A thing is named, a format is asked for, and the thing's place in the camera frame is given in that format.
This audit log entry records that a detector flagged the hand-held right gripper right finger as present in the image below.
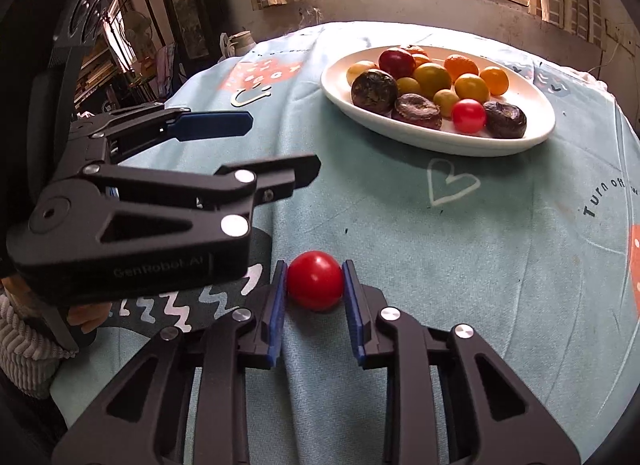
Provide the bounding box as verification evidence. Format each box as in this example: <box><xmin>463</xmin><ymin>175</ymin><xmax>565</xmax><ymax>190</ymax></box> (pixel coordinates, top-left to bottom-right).
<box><xmin>341</xmin><ymin>259</ymin><xmax>583</xmax><ymax>465</ymax></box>

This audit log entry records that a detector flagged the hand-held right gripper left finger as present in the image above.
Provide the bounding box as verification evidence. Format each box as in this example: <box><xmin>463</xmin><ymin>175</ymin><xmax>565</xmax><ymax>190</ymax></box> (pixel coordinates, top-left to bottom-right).
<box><xmin>50</xmin><ymin>260</ymin><xmax>290</xmax><ymax>465</ymax></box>

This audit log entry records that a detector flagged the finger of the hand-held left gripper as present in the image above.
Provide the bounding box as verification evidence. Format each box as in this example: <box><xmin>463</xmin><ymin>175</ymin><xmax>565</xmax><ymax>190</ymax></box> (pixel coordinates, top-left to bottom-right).
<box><xmin>70</xmin><ymin>105</ymin><xmax>254</xmax><ymax>164</ymax></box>
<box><xmin>82</xmin><ymin>153</ymin><xmax>322</xmax><ymax>247</ymax></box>

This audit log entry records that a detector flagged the white plate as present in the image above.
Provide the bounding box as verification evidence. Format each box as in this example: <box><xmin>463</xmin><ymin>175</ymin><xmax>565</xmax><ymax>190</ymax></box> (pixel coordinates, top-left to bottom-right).
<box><xmin>320</xmin><ymin>45</ymin><xmax>557</xmax><ymax>158</ymax></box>

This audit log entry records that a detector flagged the person's left forearm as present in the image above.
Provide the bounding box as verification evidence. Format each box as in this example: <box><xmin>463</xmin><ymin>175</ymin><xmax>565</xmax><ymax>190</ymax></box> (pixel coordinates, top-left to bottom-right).
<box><xmin>0</xmin><ymin>277</ymin><xmax>80</xmax><ymax>400</ymax></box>

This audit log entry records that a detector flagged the person's left hand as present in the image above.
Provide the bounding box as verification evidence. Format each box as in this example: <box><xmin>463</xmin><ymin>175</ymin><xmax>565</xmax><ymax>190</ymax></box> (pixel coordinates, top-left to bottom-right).
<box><xmin>65</xmin><ymin>301</ymin><xmax>115</xmax><ymax>337</ymax></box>

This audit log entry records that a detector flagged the white kettle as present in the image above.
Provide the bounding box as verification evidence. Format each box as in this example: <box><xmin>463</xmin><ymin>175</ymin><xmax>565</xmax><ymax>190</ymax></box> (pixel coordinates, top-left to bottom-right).
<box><xmin>220</xmin><ymin>30</ymin><xmax>257</xmax><ymax>62</ymax></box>

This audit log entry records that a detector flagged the standing fan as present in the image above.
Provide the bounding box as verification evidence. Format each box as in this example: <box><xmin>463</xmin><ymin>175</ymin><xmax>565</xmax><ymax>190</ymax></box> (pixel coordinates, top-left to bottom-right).
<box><xmin>121</xmin><ymin>10</ymin><xmax>155</xmax><ymax>63</ymax></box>

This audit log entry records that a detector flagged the printed light blue tablecloth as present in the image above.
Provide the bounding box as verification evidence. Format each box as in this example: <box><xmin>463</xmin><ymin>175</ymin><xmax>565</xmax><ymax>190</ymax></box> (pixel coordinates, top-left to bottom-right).
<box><xmin>50</xmin><ymin>20</ymin><xmax>640</xmax><ymax>465</ymax></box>

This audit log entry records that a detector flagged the dark framed cabinet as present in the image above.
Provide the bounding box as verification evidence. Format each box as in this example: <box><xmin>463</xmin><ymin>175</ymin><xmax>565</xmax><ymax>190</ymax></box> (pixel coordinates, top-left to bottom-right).
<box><xmin>151</xmin><ymin>0</ymin><xmax>217</xmax><ymax>64</ymax></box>

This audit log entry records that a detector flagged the dark red tomato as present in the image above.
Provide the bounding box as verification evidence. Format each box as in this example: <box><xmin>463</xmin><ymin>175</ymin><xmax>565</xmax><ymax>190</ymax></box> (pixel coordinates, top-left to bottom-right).
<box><xmin>378</xmin><ymin>47</ymin><xmax>417</xmax><ymax>80</ymax></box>

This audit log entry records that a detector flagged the large yellow green tomato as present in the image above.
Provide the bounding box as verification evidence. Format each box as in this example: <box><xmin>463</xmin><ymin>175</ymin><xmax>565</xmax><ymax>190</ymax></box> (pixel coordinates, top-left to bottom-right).
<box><xmin>412</xmin><ymin>62</ymin><xmax>453</xmax><ymax>100</ymax></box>

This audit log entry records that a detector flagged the red cherry tomato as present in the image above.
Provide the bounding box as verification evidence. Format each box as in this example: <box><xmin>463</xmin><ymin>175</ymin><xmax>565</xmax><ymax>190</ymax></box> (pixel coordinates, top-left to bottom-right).
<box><xmin>451</xmin><ymin>99</ymin><xmax>488</xmax><ymax>135</ymax></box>

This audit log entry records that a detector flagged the white cloth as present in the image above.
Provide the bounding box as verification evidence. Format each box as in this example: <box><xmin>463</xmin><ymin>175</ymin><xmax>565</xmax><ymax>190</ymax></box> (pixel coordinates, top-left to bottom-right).
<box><xmin>537</xmin><ymin>57</ymin><xmax>603</xmax><ymax>84</ymax></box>

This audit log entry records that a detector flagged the white cable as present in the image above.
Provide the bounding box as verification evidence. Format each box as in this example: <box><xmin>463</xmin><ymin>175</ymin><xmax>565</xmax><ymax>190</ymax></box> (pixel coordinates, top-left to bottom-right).
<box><xmin>592</xmin><ymin>45</ymin><xmax>632</xmax><ymax>76</ymax></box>

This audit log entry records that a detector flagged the wall socket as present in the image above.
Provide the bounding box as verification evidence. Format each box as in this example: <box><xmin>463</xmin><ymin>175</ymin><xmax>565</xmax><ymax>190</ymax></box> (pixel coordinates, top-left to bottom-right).
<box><xmin>604</xmin><ymin>20</ymin><xmax>637</xmax><ymax>54</ymax></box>

